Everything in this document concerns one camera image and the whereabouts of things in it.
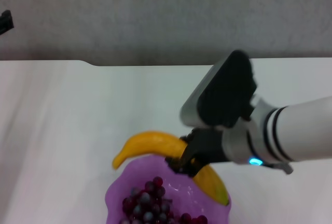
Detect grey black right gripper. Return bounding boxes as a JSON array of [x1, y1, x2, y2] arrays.
[[164, 119, 260, 177]]

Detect yellow plastic banana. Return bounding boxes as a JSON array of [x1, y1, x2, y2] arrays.
[[112, 130, 230, 206]]

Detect dark red grape bunch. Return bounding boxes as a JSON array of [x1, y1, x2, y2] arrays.
[[119, 176, 209, 224]]

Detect purple wavy-edged plastic plate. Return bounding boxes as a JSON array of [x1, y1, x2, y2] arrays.
[[104, 156, 232, 224]]

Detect black grey wrist camera box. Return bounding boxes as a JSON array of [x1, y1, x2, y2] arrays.
[[179, 50, 258, 129]]

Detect grey cable connector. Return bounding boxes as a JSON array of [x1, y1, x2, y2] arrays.
[[266, 162, 294, 175]]

